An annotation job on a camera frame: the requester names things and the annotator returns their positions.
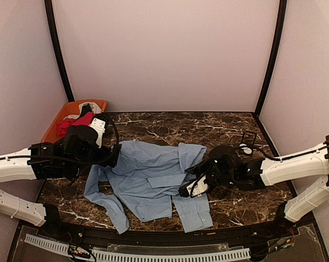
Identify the white perforated cable tray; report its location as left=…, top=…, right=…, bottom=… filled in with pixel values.
left=24, top=234, right=251, bottom=261

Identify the black frame pole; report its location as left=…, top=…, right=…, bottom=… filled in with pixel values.
left=44, top=0, right=75, bottom=102
left=254, top=0, right=287, bottom=118

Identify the black left frame pole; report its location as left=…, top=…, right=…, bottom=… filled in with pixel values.
left=44, top=0, right=75, bottom=102

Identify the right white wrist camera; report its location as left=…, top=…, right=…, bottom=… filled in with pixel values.
left=186, top=175, right=209, bottom=198

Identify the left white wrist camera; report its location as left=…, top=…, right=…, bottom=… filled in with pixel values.
left=89, top=118, right=106, bottom=148

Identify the light blue shirt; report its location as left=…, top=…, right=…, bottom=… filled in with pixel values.
left=84, top=141, right=213, bottom=234

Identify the black right frame pole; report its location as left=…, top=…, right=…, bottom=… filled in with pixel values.
left=254, top=0, right=287, bottom=118

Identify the dark green cloth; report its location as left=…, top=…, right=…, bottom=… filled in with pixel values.
left=79, top=103, right=93, bottom=118

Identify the orange plastic basket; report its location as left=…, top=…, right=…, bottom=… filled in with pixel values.
left=41, top=99, right=107, bottom=143

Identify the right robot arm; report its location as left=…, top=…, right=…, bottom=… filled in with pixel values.
left=179, top=135, right=329, bottom=237

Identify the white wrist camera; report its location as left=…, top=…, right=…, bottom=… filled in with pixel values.
left=89, top=118, right=106, bottom=148
left=186, top=175, right=209, bottom=198

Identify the red cloth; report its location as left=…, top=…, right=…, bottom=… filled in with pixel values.
left=56, top=112, right=95, bottom=138

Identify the white cloth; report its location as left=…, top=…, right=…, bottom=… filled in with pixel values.
left=79, top=103, right=102, bottom=114

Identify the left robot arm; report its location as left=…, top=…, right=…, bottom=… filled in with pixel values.
left=0, top=113, right=121, bottom=238

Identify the black brooch holder stand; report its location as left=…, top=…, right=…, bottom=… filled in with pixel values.
left=239, top=131, right=257, bottom=156

